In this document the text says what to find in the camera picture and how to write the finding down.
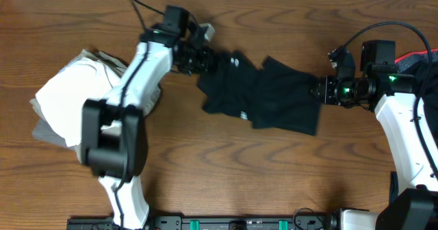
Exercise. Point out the beige folded cloth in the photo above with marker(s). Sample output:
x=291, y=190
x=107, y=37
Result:
x=102, y=59

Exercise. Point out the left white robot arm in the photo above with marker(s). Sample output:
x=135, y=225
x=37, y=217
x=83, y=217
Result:
x=113, y=133

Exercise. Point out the black t-shirt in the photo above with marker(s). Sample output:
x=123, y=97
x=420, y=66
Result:
x=274, y=96

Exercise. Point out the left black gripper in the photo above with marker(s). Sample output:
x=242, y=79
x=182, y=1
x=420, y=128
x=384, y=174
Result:
x=203, y=63

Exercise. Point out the black shorts red waistband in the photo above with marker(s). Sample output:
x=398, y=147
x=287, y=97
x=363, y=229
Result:
x=416, y=64

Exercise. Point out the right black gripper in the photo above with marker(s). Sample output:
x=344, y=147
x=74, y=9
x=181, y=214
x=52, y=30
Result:
x=326, y=93

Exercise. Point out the grey folded cloth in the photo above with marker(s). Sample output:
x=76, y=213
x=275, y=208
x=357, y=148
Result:
x=43, y=130

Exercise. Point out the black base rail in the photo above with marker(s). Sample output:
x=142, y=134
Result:
x=301, y=221

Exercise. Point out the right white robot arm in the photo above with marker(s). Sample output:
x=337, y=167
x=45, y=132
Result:
x=401, y=114

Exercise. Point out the white folded cloth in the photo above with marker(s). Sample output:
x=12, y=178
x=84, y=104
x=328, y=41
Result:
x=60, y=101

